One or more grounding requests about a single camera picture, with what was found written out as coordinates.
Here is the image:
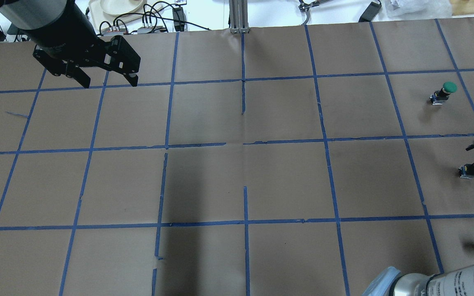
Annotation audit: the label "brown paper table cover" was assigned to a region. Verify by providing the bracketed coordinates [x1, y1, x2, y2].
[0, 17, 474, 296]

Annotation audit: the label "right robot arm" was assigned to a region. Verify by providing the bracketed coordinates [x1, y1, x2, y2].
[362, 143, 474, 296]

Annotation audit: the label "black power brick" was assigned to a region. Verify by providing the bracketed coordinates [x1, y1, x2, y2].
[358, 0, 382, 23]

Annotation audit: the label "aluminium frame post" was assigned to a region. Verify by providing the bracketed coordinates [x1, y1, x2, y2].
[229, 0, 249, 34]

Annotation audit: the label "black power adapter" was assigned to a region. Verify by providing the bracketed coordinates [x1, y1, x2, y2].
[172, 5, 186, 32]

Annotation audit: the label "usb hub adapter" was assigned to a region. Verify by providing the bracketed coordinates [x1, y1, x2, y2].
[136, 25, 167, 35]
[102, 26, 125, 36]

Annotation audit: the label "green push button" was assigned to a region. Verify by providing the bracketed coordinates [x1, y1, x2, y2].
[430, 82, 458, 106]

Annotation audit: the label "beige tray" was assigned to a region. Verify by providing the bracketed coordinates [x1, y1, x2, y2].
[88, 0, 163, 30]

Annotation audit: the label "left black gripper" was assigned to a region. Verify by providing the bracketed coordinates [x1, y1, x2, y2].
[33, 25, 141, 88]

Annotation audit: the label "beige plate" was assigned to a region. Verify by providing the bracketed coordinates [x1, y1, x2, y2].
[99, 0, 145, 16]

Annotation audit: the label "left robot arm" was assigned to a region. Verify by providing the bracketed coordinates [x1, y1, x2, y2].
[0, 0, 141, 88]

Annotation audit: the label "wooden board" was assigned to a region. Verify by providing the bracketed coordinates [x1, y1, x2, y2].
[449, 0, 474, 16]

